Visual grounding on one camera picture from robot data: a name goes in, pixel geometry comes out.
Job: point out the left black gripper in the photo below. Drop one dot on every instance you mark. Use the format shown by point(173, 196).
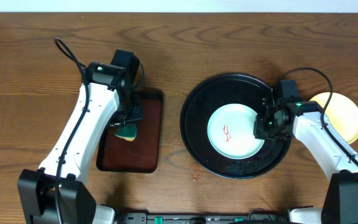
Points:
point(134, 114)

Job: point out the light blue plate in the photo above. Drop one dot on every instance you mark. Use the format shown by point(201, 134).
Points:
point(230, 131)

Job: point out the rectangular dark brown tray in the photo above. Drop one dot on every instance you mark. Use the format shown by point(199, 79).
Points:
point(117, 154)

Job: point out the yellow plate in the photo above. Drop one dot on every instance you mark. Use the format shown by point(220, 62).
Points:
point(342, 113)

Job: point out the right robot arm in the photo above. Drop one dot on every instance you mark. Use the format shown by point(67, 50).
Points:
point(308, 123)

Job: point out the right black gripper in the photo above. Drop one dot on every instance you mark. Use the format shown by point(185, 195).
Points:
point(259, 131)

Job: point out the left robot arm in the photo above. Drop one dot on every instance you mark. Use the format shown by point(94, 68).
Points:
point(56, 191)

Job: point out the round black tray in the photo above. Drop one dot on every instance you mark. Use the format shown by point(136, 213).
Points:
point(204, 100)

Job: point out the green yellow sponge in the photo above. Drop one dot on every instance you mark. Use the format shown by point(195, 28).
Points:
point(127, 132)

